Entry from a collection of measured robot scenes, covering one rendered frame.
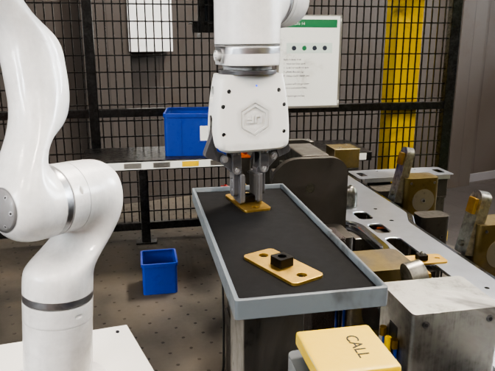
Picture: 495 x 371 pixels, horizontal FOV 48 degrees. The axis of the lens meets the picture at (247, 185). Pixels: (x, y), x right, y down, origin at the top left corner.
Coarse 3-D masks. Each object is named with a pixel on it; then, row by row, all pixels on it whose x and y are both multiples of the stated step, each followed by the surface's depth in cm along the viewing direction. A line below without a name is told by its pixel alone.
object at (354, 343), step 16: (304, 336) 42; (320, 336) 42; (336, 336) 42; (352, 336) 42; (368, 336) 42; (304, 352) 40; (320, 352) 40; (336, 352) 40; (352, 352) 40; (368, 352) 40; (384, 352) 40; (320, 368) 38; (336, 368) 38; (352, 368) 38; (368, 368) 38; (384, 368) 38; (400, 368) 38
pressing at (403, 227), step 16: (368, 192) 140; (352, 208) 127; (368, 208) 127; (384, 208) 127; (400, 208) 127; (352, 224) 116; (368, 224) 116; (384, 224) 116; (400, 224) 116; (368, 240) 108; (384, 240) 107; (400, 240) 108; (416, 240) 107; (432, 240) 107; (448, 256) 99; (448, 272) 92; (464, 272) 92; (480, 272) 92; (480, 288) 86
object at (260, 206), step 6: (246, 192) 80; (228, 198) 77; (246, 198) 75; (252, 198) 75; (234, 204) 75; (240, 204) 74; (246, 204) 74; (252, 204) 74; (258, 204) 74; (264, 204) 74; (246, 210) 72; (252, 210) 72; (258, 210) 72; (264, 210) 72
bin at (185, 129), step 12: (168, 108) 180; (180, 108) 181; (192, 108) 181; (204, 108) 181; (168, 120) 166; (180, 120) 166; (192, 120) 166; (204, 120) 166; (168, 132) 167; (180, 132) 167; (192, 132) 167; (204, 132) 167; (168, 144) 168; (180, 144) 168; (192, 144) 168; (204, 144) 168
